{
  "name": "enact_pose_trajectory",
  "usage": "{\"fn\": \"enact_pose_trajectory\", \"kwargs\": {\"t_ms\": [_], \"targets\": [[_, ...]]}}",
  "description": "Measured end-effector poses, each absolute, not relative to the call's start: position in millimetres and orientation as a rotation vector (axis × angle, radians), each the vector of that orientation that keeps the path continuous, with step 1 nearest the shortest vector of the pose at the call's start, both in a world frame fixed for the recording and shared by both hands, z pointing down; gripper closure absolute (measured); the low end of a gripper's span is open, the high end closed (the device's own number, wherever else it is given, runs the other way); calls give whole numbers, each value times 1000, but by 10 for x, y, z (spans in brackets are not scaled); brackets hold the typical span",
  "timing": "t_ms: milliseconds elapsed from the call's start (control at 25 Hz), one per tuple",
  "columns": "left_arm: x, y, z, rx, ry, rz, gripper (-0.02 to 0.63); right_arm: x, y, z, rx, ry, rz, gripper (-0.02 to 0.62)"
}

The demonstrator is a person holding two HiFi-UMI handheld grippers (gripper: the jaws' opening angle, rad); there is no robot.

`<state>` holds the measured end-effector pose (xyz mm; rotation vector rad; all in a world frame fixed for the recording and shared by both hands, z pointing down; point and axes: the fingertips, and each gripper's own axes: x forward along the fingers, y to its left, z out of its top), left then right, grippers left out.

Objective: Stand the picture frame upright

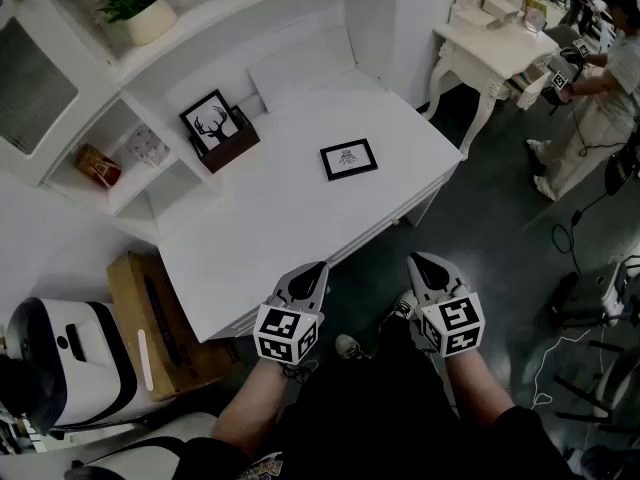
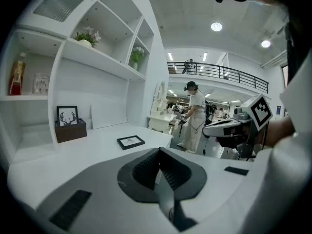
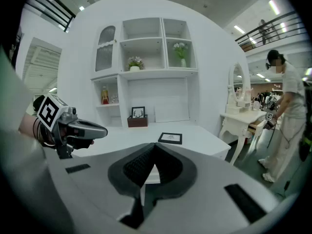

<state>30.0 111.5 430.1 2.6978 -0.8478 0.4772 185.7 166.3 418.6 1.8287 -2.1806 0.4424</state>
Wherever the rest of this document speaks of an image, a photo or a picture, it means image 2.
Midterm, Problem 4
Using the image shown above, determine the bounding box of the cream ornate dressing table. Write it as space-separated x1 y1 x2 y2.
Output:
147 113 178 134

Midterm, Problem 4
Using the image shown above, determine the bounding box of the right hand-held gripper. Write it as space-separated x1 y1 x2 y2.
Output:
203 93 273 158

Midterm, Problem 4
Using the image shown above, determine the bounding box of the black antler print picture frame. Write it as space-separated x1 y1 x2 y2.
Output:
57 105 80 127

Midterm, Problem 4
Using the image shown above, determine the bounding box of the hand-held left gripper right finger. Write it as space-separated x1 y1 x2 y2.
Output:
159 147 255 234

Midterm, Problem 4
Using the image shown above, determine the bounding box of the red packet on shelf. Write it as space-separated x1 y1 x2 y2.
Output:
9 52 27 96

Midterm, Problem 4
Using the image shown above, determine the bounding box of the white pot with pale flowers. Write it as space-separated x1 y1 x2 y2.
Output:
74 26 102 49

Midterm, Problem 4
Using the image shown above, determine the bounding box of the black metal railing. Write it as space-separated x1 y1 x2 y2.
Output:
167 61 269 94

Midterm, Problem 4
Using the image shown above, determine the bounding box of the white vase with green plant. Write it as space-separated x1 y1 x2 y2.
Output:
130 46 145 71

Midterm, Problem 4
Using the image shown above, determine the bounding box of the oval white framed mirror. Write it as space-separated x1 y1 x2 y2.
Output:
153 80 166 112

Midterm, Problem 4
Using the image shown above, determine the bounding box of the dark brown wooden box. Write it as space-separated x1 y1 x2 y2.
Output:
54 118 88 144

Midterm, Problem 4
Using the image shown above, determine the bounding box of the white table top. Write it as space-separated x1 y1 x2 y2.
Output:
7 123 174 212

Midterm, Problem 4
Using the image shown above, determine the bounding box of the white shelf unit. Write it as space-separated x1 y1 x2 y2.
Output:
0 0 170 165

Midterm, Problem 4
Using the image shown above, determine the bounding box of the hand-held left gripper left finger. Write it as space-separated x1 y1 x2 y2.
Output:
36 147 176 234

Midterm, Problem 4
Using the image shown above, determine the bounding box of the small black picture frame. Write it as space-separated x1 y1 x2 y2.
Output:
116 135 146 151

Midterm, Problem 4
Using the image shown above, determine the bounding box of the white flat board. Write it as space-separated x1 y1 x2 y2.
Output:
90 100 129 130

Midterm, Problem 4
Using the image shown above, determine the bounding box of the person's right forearm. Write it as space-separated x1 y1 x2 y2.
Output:
262 117 297 148

